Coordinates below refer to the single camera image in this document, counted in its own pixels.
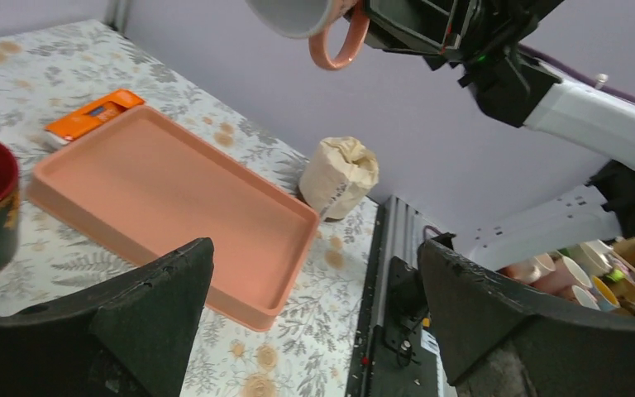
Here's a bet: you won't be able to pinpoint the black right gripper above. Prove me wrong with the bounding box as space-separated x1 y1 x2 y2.
363 0 562 70

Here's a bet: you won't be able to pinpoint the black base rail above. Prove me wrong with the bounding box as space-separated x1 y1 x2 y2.
345 197 444 396

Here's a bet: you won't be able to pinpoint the stacked cups in background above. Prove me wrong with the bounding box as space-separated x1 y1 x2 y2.
498 251 604 310

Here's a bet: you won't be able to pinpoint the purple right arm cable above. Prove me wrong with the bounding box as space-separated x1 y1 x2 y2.
517 43 635 119

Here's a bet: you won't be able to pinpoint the salmon pink plastic tray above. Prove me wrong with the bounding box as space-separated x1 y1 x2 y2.
26 106 320 332

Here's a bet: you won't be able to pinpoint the small brown pink cup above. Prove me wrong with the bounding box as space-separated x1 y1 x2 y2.
246 0 370 71

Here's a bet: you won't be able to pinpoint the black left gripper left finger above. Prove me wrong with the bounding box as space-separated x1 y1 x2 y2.
0 237 214 396

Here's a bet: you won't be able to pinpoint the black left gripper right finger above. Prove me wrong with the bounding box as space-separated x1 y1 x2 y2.
418 240 635 396

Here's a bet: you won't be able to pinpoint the orange box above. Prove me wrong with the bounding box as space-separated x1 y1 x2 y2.
45 88 146 149

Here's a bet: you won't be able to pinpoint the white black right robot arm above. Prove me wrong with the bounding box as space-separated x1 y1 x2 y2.
360 1 635 270

